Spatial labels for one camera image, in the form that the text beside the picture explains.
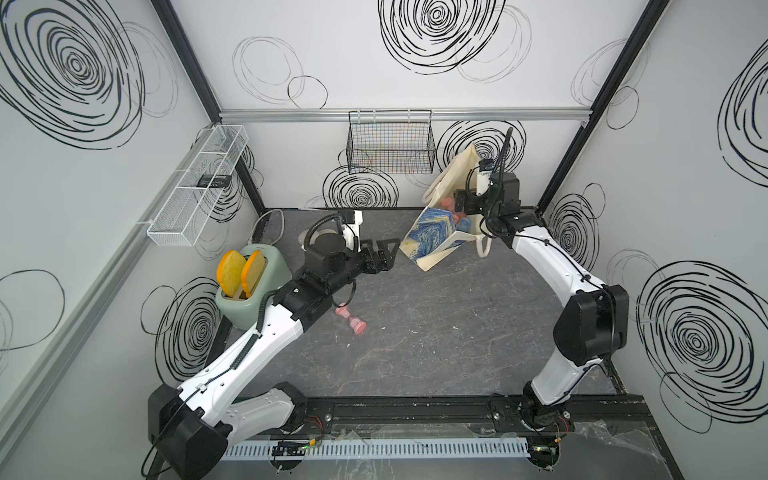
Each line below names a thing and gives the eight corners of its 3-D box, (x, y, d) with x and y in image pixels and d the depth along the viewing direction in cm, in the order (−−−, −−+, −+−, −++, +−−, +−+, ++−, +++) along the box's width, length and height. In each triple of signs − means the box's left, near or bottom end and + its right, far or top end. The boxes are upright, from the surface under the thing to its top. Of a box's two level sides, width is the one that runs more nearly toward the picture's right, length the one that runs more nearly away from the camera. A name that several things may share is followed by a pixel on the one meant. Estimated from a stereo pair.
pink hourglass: (336, 313, 94) (334, 308, 91) (344, 306, 96) (343, 301, 93) (358, 336, 89) (357, 331, 87) (366, 328, 91) (366, 323, 88)
